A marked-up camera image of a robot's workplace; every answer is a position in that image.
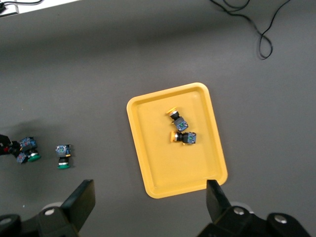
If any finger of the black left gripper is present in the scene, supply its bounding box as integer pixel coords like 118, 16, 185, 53
0, 134, 21, 149
0, 148, 18, 158

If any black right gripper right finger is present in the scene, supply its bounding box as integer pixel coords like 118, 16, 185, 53
197, 180, 269, 237

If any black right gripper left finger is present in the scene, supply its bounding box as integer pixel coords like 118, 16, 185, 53
32, 179, 96, 237

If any yellow push button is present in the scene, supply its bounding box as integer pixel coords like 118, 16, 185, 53
165, 107, 189, 132
169, 130, 198, 146

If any green push button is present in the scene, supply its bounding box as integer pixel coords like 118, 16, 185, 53
19, 136, 42, 163
55, 144, 73, 170

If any yellow plastic tray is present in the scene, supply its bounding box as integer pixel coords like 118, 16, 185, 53
126, 81, 229, 200

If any thin black cable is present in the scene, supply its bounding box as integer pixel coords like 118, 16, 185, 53
0, 0, 43, 11

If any long black loose cable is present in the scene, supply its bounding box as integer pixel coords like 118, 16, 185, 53
209, 0, 292, 60

